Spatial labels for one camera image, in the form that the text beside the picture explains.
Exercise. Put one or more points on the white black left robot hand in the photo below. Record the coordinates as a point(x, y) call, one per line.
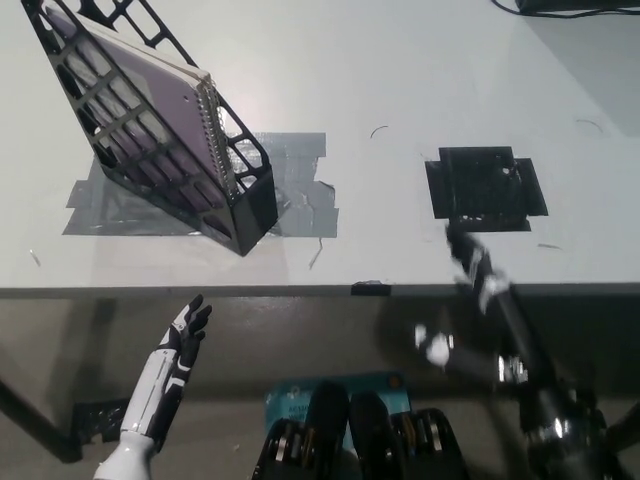
point(172, 350)

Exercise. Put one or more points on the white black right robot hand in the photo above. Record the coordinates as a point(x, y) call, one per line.
point(482, 280)

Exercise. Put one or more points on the purple spiral notebook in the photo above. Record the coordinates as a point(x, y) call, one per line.
point(165, 105)

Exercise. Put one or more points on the black mesh file shelf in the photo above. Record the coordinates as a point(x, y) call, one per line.
point(250, 210)

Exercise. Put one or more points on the black square tape patch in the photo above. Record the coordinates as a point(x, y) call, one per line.
point(482, 190)

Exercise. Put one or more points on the black floor tape patch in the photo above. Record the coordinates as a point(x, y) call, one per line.
point(97, 420)

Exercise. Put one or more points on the small black tape strip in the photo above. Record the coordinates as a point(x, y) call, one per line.
point(371, 289)

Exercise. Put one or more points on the teal cardboard box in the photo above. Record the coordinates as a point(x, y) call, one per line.
point(290, 400)

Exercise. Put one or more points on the black table leg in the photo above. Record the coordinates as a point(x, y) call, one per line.
point(625, 430)
point(42, 425)

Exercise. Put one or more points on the black flat device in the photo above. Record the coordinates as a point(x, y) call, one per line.
point(575, 4)

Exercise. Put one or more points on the grey duct tape patch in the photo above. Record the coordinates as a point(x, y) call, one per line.
point(305, 210)

